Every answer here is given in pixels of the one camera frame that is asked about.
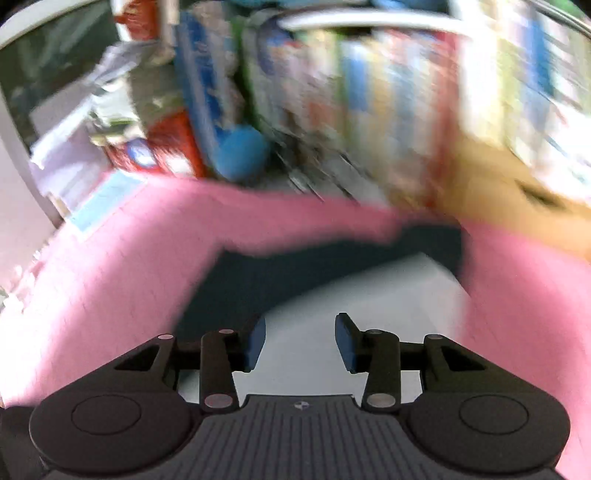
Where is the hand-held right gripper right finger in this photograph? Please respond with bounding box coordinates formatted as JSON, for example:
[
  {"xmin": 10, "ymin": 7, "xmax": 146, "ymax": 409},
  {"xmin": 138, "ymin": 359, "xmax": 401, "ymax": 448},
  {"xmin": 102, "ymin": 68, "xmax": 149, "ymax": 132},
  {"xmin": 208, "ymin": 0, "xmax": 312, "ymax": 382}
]
[{"xmin": 335, "ymin": 312, "xmax": 502, "ymax": 413}]

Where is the navy and white zip jacket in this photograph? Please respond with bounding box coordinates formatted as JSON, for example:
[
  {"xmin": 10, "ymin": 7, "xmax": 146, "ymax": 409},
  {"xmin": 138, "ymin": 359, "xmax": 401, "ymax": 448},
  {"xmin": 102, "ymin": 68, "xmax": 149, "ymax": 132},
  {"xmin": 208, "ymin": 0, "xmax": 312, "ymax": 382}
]
[{"xmin": 175, "ymin": 222, "xmax": 472, "ymax": 402}]

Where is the small red plastic basket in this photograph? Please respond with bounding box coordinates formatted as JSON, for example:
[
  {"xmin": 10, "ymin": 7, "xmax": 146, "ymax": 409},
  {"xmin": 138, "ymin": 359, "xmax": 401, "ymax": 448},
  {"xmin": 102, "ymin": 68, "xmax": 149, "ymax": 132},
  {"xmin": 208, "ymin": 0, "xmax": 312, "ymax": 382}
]
[{"xmin": 113, "ymin": 0, "xmax": 162, "ymax": 42}]

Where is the blue paper sheet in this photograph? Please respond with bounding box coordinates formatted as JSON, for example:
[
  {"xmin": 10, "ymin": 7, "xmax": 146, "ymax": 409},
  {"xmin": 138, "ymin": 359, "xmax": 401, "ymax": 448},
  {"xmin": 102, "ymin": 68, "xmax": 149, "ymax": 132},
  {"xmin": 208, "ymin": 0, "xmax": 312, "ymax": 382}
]
[{"xmin": 69, "ymin": 173, "xmax": 144, "ymax": 232}]

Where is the wooden drawer organiser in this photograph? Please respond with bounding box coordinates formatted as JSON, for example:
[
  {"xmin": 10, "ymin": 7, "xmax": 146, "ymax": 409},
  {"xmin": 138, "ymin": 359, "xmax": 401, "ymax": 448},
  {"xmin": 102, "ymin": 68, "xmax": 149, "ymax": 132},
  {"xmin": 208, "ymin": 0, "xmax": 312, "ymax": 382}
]
[{"xmin": 443, "ymin": 138, "xmax": 591, "ymax": 259}]

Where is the stack of papers and booklets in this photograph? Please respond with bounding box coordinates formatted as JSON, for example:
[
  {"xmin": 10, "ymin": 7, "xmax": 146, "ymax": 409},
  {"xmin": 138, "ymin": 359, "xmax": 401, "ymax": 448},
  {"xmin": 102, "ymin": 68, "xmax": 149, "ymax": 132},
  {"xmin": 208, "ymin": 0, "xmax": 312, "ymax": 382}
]
[{"xmin": 30, "ymin": 41, "xmax": 185, "ymax": 167}]

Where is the round blue plush cushion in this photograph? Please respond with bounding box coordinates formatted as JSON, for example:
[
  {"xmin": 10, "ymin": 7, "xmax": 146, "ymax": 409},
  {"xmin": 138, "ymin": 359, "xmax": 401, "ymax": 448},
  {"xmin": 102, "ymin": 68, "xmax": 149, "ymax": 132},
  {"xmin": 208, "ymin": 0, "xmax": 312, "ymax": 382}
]
[{"xmin": 217, "ymin": 127, "xmax": 271, "ymax": 181}]

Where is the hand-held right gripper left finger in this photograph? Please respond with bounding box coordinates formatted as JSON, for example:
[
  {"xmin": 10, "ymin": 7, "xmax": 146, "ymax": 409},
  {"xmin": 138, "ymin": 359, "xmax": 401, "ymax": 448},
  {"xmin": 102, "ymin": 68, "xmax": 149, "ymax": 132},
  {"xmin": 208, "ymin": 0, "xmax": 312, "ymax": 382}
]
[{"xmin": 97, "ymin": 316, "xmax": 267, "ymax": 412}]

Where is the row of thin colourful books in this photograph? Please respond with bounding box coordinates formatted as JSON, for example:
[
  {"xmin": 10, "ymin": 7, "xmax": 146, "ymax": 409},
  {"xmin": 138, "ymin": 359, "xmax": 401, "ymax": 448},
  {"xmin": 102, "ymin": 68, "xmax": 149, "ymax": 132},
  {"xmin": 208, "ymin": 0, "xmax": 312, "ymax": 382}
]
[{"xmin": 457, "ymin": 0, "xmax": 591, "ymax": 162}]

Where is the row of tall children's books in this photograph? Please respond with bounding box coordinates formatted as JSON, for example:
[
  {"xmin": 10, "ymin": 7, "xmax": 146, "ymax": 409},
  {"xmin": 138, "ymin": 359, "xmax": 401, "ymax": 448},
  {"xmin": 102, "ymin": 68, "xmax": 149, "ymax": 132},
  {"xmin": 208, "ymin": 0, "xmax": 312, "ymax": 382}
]
[{"xmin": 178, "ymin": 9, "xmax": 462, "ymax": 204}]

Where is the pink rabbit-print blanket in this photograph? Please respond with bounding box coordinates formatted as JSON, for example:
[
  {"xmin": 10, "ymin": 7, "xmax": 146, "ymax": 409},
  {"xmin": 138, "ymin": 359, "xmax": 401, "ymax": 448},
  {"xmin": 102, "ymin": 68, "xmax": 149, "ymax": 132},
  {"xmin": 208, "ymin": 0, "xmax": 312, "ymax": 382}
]
[{"xmin": 0, "ymin": 178, "xmax": 591, "ymax": 480}]

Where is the large red plastic crate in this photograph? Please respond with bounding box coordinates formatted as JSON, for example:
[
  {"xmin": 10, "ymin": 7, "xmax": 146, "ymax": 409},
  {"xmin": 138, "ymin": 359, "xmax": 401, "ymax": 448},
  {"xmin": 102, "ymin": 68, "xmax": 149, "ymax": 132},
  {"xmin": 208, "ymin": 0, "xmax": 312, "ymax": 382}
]
[{"xmin": 104, "ymin": 111, "xmax": 206, "ymax": 178}]

